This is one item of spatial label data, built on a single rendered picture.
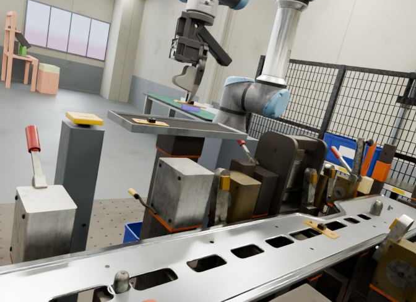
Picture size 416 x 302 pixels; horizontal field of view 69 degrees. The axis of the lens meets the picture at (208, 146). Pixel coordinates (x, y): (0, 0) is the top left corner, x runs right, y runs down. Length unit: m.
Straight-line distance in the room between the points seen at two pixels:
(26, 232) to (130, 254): 0.15
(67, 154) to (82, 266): 0.26
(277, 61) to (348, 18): 3.50
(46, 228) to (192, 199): 0.26
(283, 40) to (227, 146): 0.43
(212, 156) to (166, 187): 0.58
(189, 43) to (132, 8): 9.45
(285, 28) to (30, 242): 0.99
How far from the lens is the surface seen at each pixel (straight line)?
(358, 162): 1.26
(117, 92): 10.13
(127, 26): 10.13
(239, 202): 0.72
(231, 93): 1.21
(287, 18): 1.18
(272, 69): 1.16
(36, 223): 0.51
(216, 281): 0.51
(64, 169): 0.69
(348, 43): 4.50
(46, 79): 9.07
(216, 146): 1.17
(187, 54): 0.77
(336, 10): 4.78
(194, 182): 0.60
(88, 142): 0.68
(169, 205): 0.63
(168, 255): 0.54
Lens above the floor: 1.29
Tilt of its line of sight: 12 degrees down
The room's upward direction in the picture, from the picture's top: 13 degrees clockwise
